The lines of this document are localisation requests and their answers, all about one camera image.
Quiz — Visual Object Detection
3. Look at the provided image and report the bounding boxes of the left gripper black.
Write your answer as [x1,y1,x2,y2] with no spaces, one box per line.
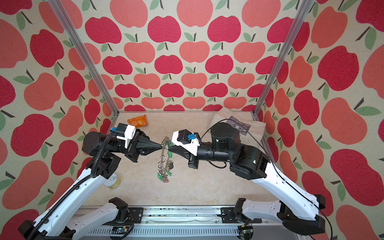
[109,130,162,165]

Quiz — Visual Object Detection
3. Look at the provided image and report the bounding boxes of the metal ring plate with keyrings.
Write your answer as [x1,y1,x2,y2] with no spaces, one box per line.
[157,137,174,183]

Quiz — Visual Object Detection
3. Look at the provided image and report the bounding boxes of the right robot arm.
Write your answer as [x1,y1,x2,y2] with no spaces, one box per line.
[169,122,326,236]

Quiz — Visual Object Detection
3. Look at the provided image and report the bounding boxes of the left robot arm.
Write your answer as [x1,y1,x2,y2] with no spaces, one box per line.
[18,124,167,240]

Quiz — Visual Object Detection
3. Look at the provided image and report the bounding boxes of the orange snack packet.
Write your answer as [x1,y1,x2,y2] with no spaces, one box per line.
[127,115,148,128]

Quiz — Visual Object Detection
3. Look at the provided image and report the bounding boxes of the yellow white tin can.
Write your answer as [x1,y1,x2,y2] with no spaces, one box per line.
[104,173,121,190]

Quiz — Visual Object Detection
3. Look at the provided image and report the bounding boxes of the canvas Monet tote bag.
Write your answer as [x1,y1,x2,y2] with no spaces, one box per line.
[209,108,266,150]

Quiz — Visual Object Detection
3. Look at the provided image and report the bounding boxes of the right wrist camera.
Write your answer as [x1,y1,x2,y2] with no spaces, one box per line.
[171,129,201,156]

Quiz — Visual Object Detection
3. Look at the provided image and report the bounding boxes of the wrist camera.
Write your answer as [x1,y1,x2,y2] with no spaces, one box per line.
[171,129,201,156]
[111,123,136,149]

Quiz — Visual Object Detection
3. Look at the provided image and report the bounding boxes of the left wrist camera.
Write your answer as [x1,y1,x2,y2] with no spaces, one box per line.
[111,123,136,149]

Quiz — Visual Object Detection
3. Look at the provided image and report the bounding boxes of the black corrugated cable conduit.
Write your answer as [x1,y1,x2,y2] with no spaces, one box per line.
[25,133,118,240]

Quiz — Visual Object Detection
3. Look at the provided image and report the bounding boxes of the front aluminium rail base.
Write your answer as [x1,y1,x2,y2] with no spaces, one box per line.
[56,205,259,240]

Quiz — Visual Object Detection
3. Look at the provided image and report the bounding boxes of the left aluminium frame post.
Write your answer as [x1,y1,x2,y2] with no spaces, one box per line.
[48,1,119,118]

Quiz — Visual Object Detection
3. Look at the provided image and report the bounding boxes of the aluminium frame post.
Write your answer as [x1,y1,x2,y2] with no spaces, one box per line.
[252,0,315,121]
[48,1,119,118]

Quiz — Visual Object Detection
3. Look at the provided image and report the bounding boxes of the right aluminium frame post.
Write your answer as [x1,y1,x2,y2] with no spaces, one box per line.
[252,0,315,121]

